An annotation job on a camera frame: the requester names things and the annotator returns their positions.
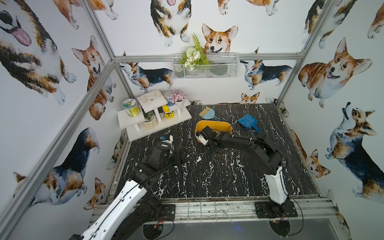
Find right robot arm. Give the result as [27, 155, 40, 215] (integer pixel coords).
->
[196, 126, 292, 215]

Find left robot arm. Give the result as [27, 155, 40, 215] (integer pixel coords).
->
[70, 141, 183, 240]

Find yellow plastic storage box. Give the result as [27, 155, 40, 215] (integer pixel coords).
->
[195, 120, 233, 143]

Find light blue hand brush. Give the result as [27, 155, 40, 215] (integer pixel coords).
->
[199, 107, 220, 121]

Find small plant in woven pot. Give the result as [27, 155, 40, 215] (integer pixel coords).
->
[143, 110, 158, 130]

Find blue plastic scoop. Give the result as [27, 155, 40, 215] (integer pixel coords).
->
[237, 114, 262, 134]

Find white tiered shelf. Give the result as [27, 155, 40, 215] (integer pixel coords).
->
[118, 90, 192, 142]

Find pink flowers in white pot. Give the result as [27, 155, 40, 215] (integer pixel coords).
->
[170, 89, 188, 108]

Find green lidded glass jar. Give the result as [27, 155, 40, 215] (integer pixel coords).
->
[123, 99, 140, 118]

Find green white artificial plant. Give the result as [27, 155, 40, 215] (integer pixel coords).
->
[179, 33, 211, 71]

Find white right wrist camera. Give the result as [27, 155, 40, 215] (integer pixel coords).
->
[197, 134, 209, 146]

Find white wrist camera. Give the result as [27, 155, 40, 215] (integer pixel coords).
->
[197, 134, 209, 146]
[161, 135, 174, 145]

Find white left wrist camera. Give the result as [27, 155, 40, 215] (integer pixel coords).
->
[161, 135, 174, 145]

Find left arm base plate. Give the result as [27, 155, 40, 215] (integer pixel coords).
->
[150, 204, 176, 222]

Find white wire wall basket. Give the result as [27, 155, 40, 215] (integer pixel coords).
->
[172, 53, 240, 80]

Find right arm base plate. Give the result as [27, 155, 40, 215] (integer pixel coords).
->
[255, 201, 298, 219]

